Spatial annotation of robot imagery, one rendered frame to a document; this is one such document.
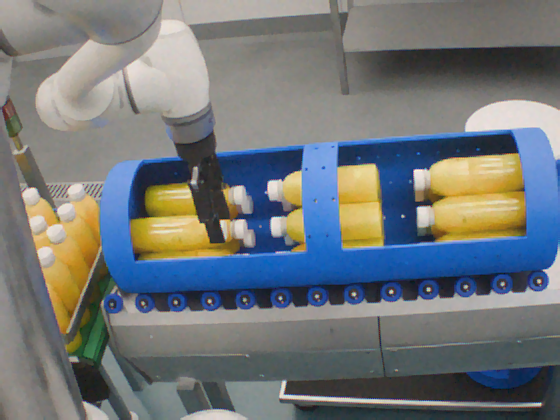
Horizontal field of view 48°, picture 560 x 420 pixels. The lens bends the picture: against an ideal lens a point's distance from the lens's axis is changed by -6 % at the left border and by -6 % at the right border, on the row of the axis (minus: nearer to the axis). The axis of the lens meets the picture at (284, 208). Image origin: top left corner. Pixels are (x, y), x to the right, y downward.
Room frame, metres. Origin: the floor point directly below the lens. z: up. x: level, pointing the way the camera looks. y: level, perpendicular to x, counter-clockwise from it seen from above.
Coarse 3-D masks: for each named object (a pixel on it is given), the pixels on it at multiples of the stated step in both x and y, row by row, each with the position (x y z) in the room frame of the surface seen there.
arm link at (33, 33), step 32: (0, 0) 0.51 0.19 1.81; (32, 0) 0.51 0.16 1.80; (64, 0) 0.50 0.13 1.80; (96, 0) 0.51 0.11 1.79; (128, 0) 0.53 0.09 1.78; (160, 0) 0.62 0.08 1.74; (0, 32) 0.52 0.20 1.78; (32, 32) 0.52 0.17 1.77; (64, 32) 0.53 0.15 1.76; (96, 32) 0.55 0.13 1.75; (128, 32) 0.58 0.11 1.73
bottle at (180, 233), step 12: (180, 216) 1.06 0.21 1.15; (192, 216) 1.05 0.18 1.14; (132, 228) 1.05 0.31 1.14; (144, 228) 1.05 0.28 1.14; (156, 228) 1.04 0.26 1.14; (168, 228) 1.03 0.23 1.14; (180, 228) 1.02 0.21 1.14; (192, 228) 1.02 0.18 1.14; (204, 228) 1.02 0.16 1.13; (132, 240) 1.04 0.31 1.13; (144, 240) 1.03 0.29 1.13; (156, 240) 1.02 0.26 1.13; (168, 240) 1.02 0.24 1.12; (180, 240) 1.01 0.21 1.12; (192, 240) 1.01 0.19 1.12; (204, 240) 1.01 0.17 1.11; (144, 252) 1.04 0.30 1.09
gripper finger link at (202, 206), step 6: (198, 180) 0.96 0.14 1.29; (192, 186) 0.96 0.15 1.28; (198, 186) 0.96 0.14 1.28; (204, 186) 0.97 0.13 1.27; (192, 192) 0.97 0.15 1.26; (198, 192) 0.96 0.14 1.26; (204, 192) 0.96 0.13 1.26; (198, 198) 0.96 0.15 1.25; (204, 198) 0.96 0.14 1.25; (198, 204) 0.96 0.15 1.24; (204, 204) 0.96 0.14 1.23; (198, 210) 0.96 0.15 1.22; (204, 210) 0.96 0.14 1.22; (198, 216) 0.96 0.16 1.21; (204, 216) 0.96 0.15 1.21; (210, 216) 0.96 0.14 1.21; (210, 222) 0.96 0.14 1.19
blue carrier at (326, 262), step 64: (128, 192) 1.06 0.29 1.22; (256, 192) 1.20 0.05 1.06; (320, 192) 0.96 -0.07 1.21; (384, 192) 1.13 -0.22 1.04; (128, 256) 0.98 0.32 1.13; (256, 256) 0.93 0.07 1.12; (320, 256) 0.90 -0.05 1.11; (384, 256) 0.87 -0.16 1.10; (448, 256) 0.85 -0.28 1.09; (512, 256) 0.82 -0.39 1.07
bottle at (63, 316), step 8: (48, 288) 1.00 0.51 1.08; (56, 296) 1.00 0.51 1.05; (56, 304) 0.99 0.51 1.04; (64, 304) 1.02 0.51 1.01; (56, 312) 0.98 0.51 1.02; (64, 312) 1.00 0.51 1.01; (64, 320) 0.99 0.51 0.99; (64, 328) 0.98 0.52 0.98; (80, 336) 1.00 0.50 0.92; (72, 344) 0.98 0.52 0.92; (80, 344) 0.99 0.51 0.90
